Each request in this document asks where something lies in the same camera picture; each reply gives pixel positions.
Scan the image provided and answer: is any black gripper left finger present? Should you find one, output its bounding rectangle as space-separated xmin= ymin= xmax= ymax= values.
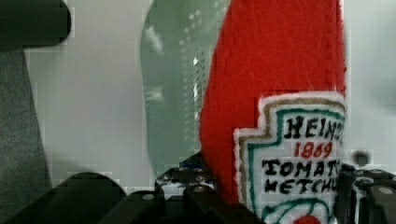
xmin=97 ymin=153 xmax=264 ymax=224

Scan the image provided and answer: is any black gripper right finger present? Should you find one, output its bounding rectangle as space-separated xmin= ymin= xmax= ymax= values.
xmin=334 ymin=164 xmax=396 ymax=224

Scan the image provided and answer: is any red felt ketchup bottle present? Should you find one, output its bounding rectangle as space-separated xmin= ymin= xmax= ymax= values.
xmin=200 ymin=0 xmax=346 ymax=224

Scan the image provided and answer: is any green perforated strainer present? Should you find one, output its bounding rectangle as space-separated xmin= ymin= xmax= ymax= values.
xmin=140 ymin=0 xmax=231 ymax=175

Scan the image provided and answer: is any black cylinder lower left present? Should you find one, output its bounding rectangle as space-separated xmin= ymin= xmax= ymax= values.
xmin=2 ymin=173 xmax=126 ymax=224

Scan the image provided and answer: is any black cylinder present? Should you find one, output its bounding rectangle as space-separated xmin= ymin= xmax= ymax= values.
xmin=2 ymin=173 xmax=126 ymax=224
xmin=0 ymin=0 xmax=72 ymax=49

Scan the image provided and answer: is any black cylinder upper left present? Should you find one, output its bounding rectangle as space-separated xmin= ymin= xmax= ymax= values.
xmin=0 ymin=0 xmax=72 ymax=49

